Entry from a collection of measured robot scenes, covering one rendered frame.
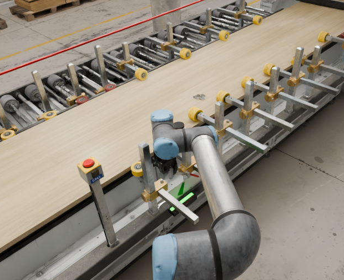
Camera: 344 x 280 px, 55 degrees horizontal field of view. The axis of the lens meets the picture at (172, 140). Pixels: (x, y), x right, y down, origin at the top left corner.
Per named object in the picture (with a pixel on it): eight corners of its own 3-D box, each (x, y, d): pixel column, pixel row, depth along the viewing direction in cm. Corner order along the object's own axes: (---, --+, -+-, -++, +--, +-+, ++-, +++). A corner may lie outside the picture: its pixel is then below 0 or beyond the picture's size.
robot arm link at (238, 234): (279, 249, 66) (212, 118, 127) (218, 256, 66) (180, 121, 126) (276, 288, 72) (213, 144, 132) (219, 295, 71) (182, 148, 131)
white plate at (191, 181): (203, 179, 187) (203, 166, 181) (170, 205, 175) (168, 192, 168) (203, 179, 188) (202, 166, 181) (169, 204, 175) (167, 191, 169)
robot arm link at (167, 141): (184, 140, 117) (180, 120, 127) (152, 144, 117) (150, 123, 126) (185, 159, 123) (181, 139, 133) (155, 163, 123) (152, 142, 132)
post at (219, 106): (221, 169, 199) (224, 101, 169) (217, 171, 197) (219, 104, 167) (217, 166, 201) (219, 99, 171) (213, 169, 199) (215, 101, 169)
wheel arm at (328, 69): (356, 79, 217) (358, 74, 216) (354, 80, 216) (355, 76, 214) (305, 63, 239) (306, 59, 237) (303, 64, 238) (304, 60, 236)
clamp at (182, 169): (202, 164, 179) (202, 158, 176) (184, 177, 173) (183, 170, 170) (195, 160, 183) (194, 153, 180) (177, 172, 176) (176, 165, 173)
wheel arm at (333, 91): (338, 93, 205) (339, 88, 203) (335, 95, 204) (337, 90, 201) (270, 69, 235) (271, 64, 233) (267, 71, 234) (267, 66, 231)
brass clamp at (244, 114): (260, 111, 198) (261, 104, 194) (246, 121, 191) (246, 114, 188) (251, 108, 201) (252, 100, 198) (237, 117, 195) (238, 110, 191)
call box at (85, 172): (105, 178, 131) (101, 163, 126) (90, 187, 127) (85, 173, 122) (95, 169, 135) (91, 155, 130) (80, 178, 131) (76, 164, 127)
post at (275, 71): (270, 131, 223) (280, 66, 193) (267, 133, 222) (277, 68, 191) (266, 129, 225) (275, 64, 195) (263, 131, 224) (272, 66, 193)
